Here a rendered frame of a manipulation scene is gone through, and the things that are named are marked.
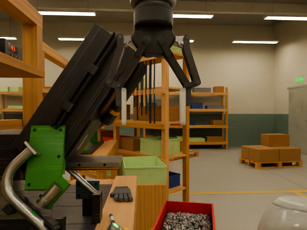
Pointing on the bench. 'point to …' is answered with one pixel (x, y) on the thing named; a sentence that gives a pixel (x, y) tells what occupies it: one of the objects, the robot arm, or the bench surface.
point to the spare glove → (120, 191)
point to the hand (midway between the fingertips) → (153, 114)
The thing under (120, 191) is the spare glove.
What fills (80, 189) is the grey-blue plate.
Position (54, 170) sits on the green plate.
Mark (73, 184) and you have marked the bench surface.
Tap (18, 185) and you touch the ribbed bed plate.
